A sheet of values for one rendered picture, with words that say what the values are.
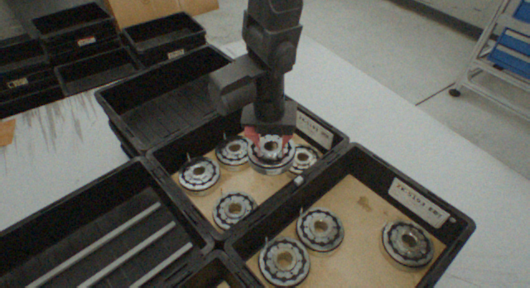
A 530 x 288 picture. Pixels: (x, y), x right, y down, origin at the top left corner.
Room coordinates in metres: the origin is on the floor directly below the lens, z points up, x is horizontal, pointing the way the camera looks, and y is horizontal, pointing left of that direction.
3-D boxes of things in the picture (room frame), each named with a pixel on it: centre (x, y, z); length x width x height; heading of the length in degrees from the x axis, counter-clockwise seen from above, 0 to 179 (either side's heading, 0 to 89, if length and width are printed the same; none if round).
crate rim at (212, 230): (0.51, 0.04, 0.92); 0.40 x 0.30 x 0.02; 132
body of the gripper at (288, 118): (0.45, -0.01, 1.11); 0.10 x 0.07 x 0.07; 85
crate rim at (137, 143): (0.73, 0.24, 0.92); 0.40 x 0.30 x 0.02; 132
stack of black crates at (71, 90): (1.48, 0.91, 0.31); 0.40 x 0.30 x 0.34; 124
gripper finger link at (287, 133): (0.45, -0.02, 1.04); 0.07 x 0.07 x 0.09; 85
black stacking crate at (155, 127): (0.73, 0.24, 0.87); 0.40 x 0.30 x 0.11; 132
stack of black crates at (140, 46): (1.70, 0.58, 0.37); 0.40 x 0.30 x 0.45; 124
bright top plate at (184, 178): (0.48, 0.16, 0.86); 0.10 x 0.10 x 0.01
